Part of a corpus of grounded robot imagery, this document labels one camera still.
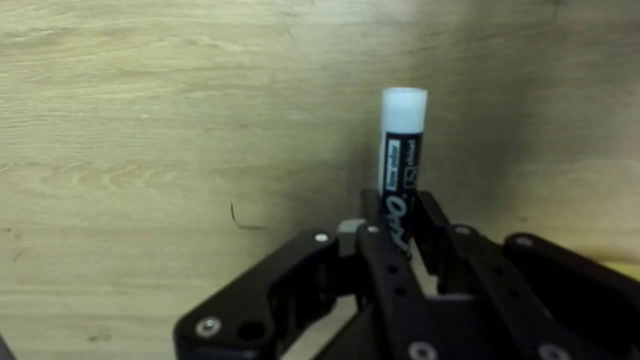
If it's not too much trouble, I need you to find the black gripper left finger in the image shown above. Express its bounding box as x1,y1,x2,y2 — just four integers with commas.
173,191,461,360

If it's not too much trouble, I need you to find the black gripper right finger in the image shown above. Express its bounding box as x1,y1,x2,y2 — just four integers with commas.
413,193,640,360

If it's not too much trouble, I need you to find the green capped white pen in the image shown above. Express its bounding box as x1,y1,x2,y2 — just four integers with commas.
379,89,429,255

